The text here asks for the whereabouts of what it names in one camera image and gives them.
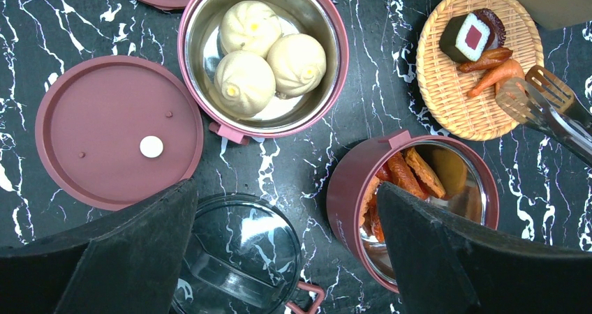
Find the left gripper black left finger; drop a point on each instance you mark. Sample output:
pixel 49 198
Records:
pixel 125 262

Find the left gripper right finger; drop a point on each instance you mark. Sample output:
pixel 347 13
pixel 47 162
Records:
pixel 444 263

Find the red steel lunch bowl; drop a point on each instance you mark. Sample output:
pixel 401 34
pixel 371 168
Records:
pixel 470 192
pixel 200 52

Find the red sausage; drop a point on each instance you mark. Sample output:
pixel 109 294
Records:
pixel 384 173

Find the metal food tongs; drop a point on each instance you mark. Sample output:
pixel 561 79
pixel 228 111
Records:
pixel 544 103

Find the steamed bun front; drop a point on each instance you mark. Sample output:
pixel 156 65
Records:
pixel 244 83

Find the steamed bun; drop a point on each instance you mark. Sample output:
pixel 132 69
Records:
pixel 244 83
pixel 298 62
pixel 250 26

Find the brown sausage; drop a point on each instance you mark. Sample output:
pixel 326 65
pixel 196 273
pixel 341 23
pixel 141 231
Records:
pixel 489 59

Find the fried chicken pieces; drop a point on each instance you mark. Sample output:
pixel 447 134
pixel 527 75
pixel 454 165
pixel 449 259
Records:
pixel 409 172

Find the dark transparent round lid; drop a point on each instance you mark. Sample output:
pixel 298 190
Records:
pixel 243 256

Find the red round lid front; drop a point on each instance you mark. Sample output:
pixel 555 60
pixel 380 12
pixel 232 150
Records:
pixel 115 130

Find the sushi roll piece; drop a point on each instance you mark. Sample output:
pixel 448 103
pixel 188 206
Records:
pixel 466 37

